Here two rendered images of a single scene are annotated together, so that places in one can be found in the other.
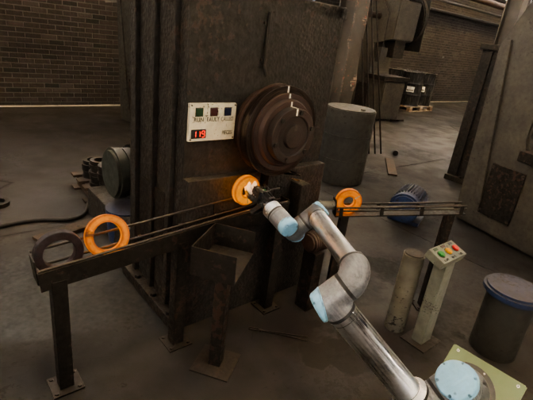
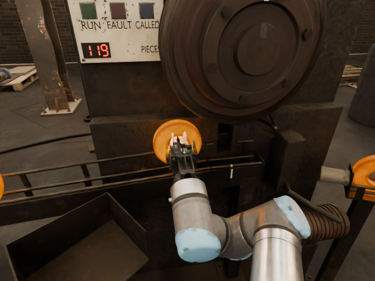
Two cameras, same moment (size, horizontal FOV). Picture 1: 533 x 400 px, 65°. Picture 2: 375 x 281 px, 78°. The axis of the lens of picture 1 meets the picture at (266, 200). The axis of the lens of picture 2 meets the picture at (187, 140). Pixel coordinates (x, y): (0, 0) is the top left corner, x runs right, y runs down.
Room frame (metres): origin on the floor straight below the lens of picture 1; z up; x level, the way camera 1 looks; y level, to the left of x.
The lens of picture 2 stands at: (1.49, -0.26, 1.20)
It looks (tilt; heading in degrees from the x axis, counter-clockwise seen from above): 29 degrees down; 32
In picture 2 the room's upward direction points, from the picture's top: straight up
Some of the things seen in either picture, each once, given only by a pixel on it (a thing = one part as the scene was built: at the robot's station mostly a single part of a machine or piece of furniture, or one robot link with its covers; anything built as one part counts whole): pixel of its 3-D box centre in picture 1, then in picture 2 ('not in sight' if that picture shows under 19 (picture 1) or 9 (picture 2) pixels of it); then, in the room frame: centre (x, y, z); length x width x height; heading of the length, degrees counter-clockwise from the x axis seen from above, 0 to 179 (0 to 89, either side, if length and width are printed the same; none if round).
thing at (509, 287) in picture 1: (503, 318); not in sight; (2.08, -1.45, 0.22); 0.32 x 0.32 x 0.43
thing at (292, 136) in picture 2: (297, 200); (283, 160); (2.34, -0.18, 0.68); 0.11 x 0.08 x 0.24; 42
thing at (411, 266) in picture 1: (404, 290); not in sight; (2.17, -0.88, 0.26); 0.12 x 0.12 x 0.52
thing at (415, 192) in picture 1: (409, 202); not in sight; (3.98, -1.42, 0.17); 0.57 x 0.31 x 0.34; 152
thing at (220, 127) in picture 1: (212, 121); (120, 30); (2.02, 0.31, 1.15); 0.26 x 0.02 x 0.18; 132
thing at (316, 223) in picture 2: (315, 267); (302, 255); (2.29, -0.35, 0.27); 0.22 x 0.13 x 0.53; 132
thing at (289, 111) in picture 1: (291, 136); (255, 49); (2.10, -0.08, 1.11); 0.28 x 0.06 x 0.28; 132
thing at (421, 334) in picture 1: (434, 296); not in sight; (2.07, -1.01, 0.31); 0.24 x 0.16 x 0.62; 132
